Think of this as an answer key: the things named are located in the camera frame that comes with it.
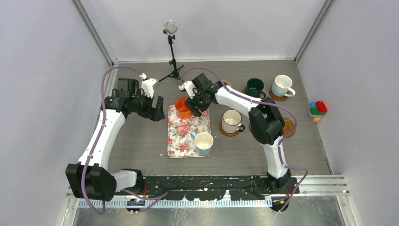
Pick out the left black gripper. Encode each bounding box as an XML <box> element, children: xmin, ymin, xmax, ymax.
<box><xmin>130</xmin><ymin>89</ymin><xmax>165</xmax><ymax>121</ymax></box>

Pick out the orange mug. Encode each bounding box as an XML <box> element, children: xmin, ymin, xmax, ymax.
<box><xmin>175</xmin><ymin>97</ymin><xmax>193</xmax><ymax>120</ymax></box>

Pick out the beige mug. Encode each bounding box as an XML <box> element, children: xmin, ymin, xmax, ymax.
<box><xmin>222</xmin><ymin>80</ymin><xmax>231</xmax><ymax>89</ymax></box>

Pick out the white mug brown rim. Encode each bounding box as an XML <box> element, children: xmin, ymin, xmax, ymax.
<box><xmin>222</xmin><ymin>109</ymin><xmax>246</xmax><ymax>133</ymax></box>

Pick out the floral serving tray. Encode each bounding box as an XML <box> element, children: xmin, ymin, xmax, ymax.
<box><xmin>167</xmin><ymin>105</ymin><xmax>212</xmax><ymax>158</ymax></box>

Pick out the white light blue mug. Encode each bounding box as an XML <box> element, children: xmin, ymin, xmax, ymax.
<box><xmin>191</xmin><ymin>132</ymin><xmax>214</xmax><ymax>156</ymax></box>

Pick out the dark green mug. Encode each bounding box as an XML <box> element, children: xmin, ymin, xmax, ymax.
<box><xmin>246</xmin><ymin>78</ymin><xmax>267</xmax><ymax>99</ymax></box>

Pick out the white mug blue base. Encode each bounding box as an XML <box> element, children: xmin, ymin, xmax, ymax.
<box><xmin>271</xmin><ymin>75</ymin><xmax>296</xmax><ymax>97</ymax></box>

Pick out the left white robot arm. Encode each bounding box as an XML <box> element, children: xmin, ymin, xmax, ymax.
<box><xmin>65</xmin><ymin>78</ymin><xmax>165</xmax><ymax>202</ymax></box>

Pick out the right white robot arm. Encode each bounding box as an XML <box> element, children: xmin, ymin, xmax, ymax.
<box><xmin>179</xmin><ymin>73</ymin><xmax>291</xmax><ymax>193</ymax></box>

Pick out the microphone on black tripod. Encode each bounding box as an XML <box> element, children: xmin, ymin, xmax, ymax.
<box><xmin>159</xmin><ymin>19</ymin><xmax>184</xmax><ymax>82</ymax></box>

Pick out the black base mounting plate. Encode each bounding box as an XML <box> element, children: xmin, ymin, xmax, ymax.
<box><xmin>127</xmin><ymin>176</ymin><xmax>299</xmax><ymax>201</ymax></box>

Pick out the colourful toy block stack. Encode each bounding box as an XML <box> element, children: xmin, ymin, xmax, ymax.
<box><xmin>308</xmin><ymin>101</ymin><xmax>328</xmax><ymax>123</ymax></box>

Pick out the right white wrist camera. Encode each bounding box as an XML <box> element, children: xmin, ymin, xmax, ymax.
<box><xmin>178</xmin><ymin>81</ymin><xmax>197</xmax><ymax>99</ymax></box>

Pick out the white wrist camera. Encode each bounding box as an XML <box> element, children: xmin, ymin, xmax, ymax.
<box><xmin>139</xmin><ymin>73</ymin><xmax>159</xmax><ymax>98</ymax></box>
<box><xmin>178</xmin><ymin>81</ymin><xmax>197</xmax><ymax>99</ymax></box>

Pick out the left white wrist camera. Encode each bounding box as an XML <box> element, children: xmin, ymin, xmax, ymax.
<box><xmin>139</xmin><ymin>73</ymin><xmax>159</xmax><ymax>98</ymax></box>

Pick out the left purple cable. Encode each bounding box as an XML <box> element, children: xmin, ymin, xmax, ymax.
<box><xmin>81</xmin><ymin>65</ymin><xmax>169</xmax><ymax>215</ymax></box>

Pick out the purple cable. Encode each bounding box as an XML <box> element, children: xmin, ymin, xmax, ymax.
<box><xmin>181</xmin><ymin>67</ymin><xmax>309</xmax><ymax>213</ymax></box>
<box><xmin>81</xmin><ymin>65</ymin><xmax>169</xmax><ymax>215</ymax></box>

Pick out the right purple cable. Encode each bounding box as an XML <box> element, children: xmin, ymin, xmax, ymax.
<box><xmin>181</xmin><ymin>67</ymin><xmax>309</xmax><ymax>213</ymax></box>

